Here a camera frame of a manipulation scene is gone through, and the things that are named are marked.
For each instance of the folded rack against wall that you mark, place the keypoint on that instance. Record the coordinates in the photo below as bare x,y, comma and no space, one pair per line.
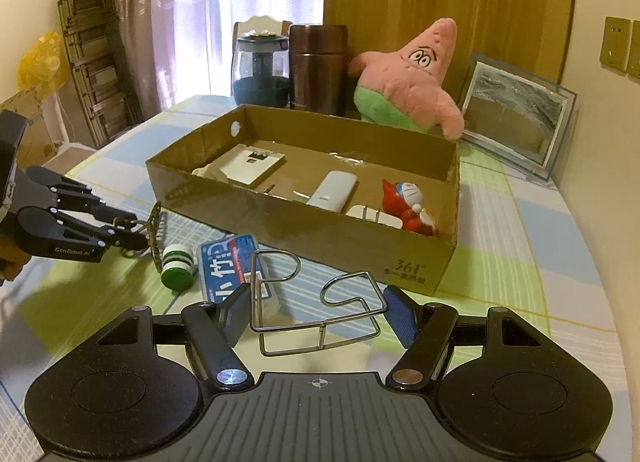
100,66

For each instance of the dark glass jar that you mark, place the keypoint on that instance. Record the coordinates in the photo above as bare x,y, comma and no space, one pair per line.
260,76

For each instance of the pink starfish plush toy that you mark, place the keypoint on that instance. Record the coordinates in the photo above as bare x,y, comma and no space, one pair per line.
405,86

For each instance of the wall switch plate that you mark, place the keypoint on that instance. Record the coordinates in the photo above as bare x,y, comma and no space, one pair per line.
620,46

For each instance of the yellow plastic bag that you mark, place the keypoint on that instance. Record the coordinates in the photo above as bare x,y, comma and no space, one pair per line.
42,61

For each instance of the white remote control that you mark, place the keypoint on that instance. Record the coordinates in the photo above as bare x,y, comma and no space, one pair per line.
330,189

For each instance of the red cat figurine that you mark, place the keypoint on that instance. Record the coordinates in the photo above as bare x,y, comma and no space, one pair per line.
407,207

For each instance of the sheer purple curtain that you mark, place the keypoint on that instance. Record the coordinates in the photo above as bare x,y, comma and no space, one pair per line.
200,16

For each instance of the brown thermos flask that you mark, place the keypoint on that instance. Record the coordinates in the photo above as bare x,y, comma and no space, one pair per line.
317,71

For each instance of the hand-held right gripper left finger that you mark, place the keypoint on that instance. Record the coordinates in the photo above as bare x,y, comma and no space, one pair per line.
239,312

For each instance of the wooden chair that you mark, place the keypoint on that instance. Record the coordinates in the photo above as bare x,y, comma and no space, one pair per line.
260,22

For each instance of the brown cardboard box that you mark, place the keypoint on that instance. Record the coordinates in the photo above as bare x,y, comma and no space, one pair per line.
325,242

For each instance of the white plug adapter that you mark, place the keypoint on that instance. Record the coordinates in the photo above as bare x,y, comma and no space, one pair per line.
370,216

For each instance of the white square plastic panel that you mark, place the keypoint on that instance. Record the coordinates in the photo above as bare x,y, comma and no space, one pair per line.
247,169

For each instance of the glass picture frame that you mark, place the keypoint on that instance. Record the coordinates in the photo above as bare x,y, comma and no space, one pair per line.
515,116

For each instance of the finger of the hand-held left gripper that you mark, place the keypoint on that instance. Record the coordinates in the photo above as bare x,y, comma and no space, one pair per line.
85,199
115,236

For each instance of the small cardboard carton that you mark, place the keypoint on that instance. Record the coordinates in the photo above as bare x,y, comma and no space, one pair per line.
30,126

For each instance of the green and white spool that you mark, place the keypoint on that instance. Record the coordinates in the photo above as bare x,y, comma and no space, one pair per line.
177,267

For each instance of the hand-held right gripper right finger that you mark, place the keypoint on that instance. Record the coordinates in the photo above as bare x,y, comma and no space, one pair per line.
401,316

